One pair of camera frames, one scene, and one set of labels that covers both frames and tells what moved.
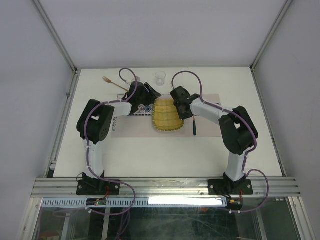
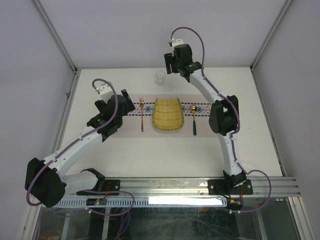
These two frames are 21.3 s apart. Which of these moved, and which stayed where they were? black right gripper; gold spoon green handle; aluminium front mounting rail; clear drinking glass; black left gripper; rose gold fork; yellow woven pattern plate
Moved: black left gripper; black right gripper; rose gold fork
Stayed: gold spoon green handle; aluminium front mounting rail; yellow woven pattern plate; clear drinking glass
